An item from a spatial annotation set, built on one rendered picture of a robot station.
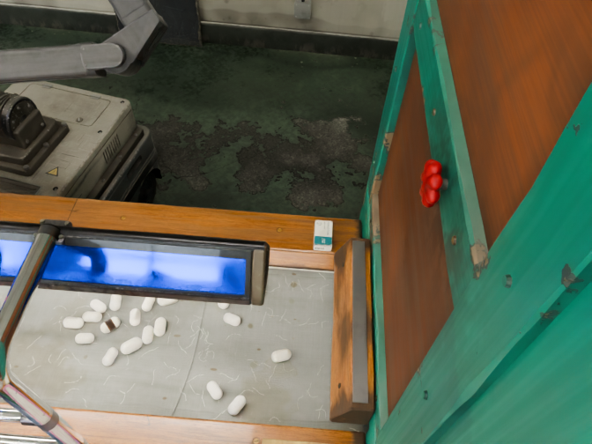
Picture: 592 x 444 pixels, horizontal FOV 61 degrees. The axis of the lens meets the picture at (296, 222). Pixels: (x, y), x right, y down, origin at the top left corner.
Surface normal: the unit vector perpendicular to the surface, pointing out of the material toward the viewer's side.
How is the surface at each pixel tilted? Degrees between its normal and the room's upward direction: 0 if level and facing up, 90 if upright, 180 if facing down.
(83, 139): 1
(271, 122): 0
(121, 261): 58
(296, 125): 0
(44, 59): 47
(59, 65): 54
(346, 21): 88
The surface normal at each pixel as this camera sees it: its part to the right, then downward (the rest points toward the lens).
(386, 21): -0.11, 0.77
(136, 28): 0.04, 0.22
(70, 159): 0.04, -0.61
